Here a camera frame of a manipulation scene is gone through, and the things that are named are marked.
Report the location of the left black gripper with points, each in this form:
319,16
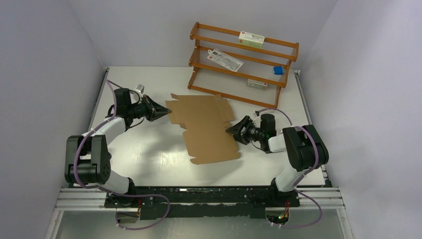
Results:
159,110

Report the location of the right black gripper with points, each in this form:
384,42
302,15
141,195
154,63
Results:
237,128

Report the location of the brown cardboard box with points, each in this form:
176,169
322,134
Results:
205,120

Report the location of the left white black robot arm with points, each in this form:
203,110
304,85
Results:
87,155

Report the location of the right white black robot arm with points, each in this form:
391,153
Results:
303,145

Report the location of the green white box bottom shelf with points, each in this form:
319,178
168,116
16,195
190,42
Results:
257,84

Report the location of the green white box shelf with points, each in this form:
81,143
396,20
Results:
257,84
251,40

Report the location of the green white box top shelf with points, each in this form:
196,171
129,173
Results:
251,40

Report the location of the orange wooden shelf rack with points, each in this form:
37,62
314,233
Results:
209,77

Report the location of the small blue object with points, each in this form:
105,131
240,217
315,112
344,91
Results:
278,70

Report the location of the clear plastic packet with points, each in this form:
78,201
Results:
224,60

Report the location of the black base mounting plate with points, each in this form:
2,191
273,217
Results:
196,202

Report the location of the aluminium frame rail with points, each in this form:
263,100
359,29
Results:
91,200

